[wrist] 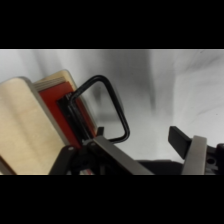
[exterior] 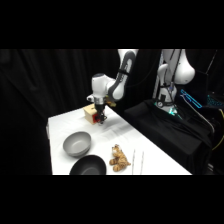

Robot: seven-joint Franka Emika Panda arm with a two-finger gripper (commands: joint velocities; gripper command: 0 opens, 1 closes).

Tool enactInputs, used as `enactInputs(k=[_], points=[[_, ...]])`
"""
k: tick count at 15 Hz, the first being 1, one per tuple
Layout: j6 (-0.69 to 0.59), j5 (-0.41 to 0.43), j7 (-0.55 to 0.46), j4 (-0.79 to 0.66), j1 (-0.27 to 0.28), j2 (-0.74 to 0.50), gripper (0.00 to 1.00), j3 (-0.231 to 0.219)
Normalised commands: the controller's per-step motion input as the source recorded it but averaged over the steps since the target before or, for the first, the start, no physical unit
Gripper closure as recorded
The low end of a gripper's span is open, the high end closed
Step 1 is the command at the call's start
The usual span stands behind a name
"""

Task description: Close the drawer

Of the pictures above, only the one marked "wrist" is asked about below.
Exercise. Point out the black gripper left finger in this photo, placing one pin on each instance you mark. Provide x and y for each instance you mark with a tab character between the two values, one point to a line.
116	158

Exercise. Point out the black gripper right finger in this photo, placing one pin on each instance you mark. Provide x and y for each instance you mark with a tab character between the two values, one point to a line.
191	151

